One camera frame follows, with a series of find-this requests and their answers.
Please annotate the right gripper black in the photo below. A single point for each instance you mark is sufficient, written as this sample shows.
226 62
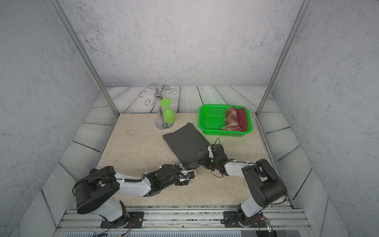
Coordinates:
205 164

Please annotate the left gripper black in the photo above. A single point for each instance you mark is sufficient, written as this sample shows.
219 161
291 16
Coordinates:
180 183

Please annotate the grey polka dot skirt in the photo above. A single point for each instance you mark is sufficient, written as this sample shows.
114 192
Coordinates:
188 145

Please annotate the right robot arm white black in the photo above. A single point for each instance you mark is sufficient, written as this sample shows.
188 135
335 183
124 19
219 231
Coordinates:
264 184

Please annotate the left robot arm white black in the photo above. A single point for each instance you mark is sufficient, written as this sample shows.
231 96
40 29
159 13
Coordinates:
94 193

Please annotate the green plastic basket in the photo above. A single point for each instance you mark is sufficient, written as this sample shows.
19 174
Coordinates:
211 120

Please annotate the brown plaid rolled skirt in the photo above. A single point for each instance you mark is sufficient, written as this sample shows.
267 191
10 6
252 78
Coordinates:
231 120

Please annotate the red dotted rolled skirt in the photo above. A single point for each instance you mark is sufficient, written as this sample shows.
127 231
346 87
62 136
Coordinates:
242 119

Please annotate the green plastic wine glass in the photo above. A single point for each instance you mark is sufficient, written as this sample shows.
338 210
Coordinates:
168 113

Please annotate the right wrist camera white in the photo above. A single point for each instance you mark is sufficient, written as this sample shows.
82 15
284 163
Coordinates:
210 152

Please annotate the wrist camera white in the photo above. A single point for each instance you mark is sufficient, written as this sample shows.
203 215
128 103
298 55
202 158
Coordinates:
210 152
185 175

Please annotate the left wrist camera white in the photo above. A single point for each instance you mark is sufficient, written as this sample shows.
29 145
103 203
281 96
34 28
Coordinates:
185 175

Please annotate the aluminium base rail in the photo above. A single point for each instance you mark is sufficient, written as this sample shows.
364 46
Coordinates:
185 221

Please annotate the silver wire glass rack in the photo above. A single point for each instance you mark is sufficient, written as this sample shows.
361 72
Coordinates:
157 91

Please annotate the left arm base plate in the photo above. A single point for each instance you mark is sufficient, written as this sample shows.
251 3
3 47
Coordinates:
130 219

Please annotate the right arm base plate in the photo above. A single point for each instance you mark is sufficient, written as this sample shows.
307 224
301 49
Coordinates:
237 219

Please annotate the right aluminium frame post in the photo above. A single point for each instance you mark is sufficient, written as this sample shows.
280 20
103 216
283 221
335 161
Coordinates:
304 7

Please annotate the aluminium frame post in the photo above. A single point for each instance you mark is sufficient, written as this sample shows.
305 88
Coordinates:
68 28
304 7

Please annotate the left aluminium frame post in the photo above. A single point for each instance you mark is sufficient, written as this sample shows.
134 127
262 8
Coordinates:
68 28

